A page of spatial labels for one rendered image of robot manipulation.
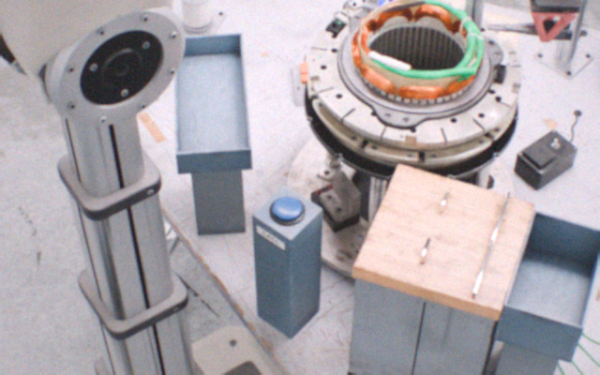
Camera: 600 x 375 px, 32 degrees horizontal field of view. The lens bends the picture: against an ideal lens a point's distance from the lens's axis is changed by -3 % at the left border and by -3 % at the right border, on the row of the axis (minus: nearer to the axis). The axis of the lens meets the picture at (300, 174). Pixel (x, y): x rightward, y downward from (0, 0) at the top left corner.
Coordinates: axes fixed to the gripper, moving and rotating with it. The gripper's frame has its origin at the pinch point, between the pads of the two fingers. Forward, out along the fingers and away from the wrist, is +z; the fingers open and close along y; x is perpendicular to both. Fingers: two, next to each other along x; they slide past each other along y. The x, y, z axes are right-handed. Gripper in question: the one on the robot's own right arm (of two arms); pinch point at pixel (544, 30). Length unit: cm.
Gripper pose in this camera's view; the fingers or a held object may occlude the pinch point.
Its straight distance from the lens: 160.7
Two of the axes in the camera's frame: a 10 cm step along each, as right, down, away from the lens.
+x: -10.0, -0.1, 0.1
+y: 0.2, -7.6, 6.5
